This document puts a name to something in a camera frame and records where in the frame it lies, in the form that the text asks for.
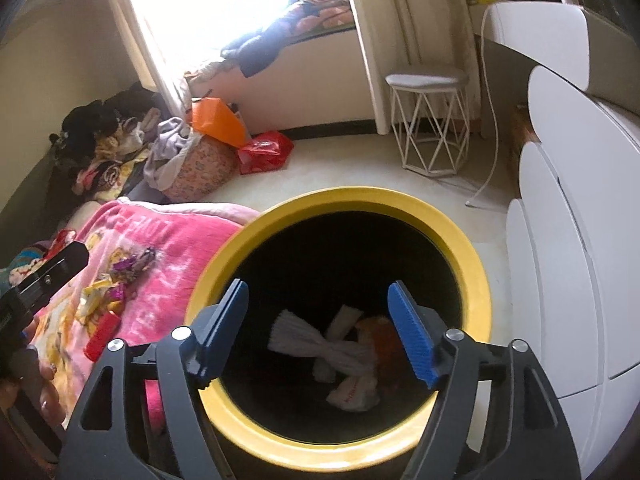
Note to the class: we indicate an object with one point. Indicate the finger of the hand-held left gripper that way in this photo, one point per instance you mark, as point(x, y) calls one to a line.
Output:
point(55, 272)

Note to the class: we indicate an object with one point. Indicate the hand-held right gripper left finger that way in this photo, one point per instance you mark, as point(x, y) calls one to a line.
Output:
point(220, 330)

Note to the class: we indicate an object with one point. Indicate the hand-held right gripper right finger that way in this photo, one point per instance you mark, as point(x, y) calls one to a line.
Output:
point(410, 335)

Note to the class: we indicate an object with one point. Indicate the yellow white snack wrapper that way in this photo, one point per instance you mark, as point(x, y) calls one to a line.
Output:
point(95, 300)

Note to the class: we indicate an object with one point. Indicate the red plastic canister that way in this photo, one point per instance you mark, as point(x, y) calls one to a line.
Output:
point(102, 337)

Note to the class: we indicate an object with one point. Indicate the white red-print packet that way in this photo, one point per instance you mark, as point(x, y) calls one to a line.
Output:
point(352, 395)

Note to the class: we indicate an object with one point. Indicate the white tissue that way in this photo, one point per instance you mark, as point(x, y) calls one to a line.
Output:
point(305, 340)

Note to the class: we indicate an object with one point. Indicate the yellow-rimmed black trash bin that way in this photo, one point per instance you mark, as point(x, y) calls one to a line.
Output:
point(350, 197)

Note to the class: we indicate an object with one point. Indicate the person's left hand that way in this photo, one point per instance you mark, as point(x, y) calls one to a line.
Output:
point(52, 405)

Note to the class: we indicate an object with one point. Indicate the orange crumpled wrapper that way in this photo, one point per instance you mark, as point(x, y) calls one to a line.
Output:
point(382, 337)

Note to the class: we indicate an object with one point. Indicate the red cloth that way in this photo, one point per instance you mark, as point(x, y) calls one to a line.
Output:
point(60, 245)

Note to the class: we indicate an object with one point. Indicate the colourful printed cloth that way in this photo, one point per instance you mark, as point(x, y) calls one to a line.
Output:
point(22, 265)

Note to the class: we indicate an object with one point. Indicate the white paper strip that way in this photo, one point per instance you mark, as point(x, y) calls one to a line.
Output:
point(345, 321)

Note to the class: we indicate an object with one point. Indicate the grey bed headboard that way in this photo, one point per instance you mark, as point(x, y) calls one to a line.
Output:
point(25, 195)

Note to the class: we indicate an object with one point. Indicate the pink printed blanket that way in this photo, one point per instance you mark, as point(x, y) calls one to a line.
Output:
point(165, 240)

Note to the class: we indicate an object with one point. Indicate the pile of mixed clothes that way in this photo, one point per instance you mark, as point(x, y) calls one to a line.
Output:
point(110, 170)

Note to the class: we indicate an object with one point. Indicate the floral fabric bag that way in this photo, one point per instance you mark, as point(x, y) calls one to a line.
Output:
point(200, 172)

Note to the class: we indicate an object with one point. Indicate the grey white garment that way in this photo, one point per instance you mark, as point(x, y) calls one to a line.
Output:
point(167, 150)

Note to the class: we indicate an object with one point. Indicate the white drawer cabinet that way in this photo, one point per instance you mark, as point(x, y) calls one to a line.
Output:
point(575, 260)

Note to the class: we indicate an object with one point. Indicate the red plastic bag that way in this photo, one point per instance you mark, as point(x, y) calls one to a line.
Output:
point(265, 152)

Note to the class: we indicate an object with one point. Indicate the orange bag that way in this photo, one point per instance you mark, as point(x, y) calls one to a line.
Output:
point(220, 122)

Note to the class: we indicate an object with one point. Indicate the narrow white curtain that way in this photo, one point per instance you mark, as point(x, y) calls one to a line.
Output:
point(145, 45)

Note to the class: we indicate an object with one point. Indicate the orange green cloth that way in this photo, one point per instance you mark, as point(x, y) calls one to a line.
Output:
point(205, 72)

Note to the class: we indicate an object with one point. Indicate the white window seat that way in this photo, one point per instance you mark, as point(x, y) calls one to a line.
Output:
point(310, 90)

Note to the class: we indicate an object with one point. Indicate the wide white curtain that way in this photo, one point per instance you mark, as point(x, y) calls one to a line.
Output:
point(410, 35)

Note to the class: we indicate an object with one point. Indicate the window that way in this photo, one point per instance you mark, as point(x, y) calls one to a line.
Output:
point(225, 0)

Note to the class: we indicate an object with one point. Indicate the pink patterned quilt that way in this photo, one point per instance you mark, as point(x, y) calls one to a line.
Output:
point(322, 10)

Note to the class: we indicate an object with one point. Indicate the white vanity table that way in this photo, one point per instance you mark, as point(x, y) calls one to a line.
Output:
point(540, 25)

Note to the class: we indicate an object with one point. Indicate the dark storage box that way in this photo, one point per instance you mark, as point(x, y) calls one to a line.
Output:
point(605, 7)

